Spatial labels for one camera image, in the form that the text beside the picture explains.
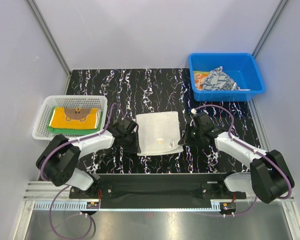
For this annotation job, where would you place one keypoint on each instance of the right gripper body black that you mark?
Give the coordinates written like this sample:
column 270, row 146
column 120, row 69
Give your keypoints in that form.
column 192, row 136

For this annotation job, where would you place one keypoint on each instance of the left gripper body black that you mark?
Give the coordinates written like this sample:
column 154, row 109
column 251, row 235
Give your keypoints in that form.
column 131, row 143

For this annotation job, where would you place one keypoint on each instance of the light grey towel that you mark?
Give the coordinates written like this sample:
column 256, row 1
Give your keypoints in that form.
column 158, row 133

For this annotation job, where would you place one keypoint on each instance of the grey blue patterned towel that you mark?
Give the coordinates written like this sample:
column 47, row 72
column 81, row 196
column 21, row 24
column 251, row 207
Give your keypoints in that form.
column 218, row 80

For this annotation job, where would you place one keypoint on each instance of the green microfiber towel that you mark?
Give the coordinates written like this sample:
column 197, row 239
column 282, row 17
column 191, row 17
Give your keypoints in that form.
column 73, row 131

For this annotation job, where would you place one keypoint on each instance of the brown yellow towel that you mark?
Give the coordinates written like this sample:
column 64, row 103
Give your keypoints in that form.
column 75, row 118

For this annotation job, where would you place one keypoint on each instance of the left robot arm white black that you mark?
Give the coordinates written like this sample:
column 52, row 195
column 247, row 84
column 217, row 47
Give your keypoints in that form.
column 58, row 162

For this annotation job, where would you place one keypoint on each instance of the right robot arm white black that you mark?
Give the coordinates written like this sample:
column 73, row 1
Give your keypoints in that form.
column 269, row 177

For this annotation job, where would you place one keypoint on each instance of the black marble pattern mat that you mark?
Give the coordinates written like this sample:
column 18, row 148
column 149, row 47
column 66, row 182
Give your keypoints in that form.
column 140, row 91

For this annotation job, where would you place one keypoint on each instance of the white perforated plastic basket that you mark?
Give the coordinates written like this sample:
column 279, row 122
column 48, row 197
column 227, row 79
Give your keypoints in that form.
column 40, row 131

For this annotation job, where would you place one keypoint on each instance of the orange patterned cloth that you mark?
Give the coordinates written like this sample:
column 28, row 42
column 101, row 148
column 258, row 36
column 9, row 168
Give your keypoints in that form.
column 199, row 79

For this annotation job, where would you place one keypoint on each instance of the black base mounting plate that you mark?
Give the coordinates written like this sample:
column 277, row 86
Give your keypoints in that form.
column 156, row 182

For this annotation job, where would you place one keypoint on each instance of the blue plastic bin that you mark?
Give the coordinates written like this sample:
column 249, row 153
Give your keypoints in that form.
column 241, row 67

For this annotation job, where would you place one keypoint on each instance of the right small circuit board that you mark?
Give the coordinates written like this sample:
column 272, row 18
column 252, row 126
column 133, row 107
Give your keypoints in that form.
column 228, row 206

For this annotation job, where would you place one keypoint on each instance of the small circuit board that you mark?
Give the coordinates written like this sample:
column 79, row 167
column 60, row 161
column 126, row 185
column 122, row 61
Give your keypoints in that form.
column 228, row 206
column 93, row 205

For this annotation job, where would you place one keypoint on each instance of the left small circuit board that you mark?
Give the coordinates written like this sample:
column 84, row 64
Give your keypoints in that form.
column 93, row 205

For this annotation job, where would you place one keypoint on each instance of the aluminium rail front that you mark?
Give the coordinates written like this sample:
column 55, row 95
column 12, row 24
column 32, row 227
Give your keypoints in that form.
column 40, row 191

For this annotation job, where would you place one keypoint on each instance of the left aluminium frame post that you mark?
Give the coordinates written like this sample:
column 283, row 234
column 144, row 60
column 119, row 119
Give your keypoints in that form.
column 48, row 35

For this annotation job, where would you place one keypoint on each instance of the aluminium frame post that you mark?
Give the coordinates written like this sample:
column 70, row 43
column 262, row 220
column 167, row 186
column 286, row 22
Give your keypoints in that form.
column 48, row 35
column 269, row 27

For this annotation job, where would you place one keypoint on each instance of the right aluminium frame post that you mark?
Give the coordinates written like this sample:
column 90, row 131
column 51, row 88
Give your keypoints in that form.
column 269, row 27

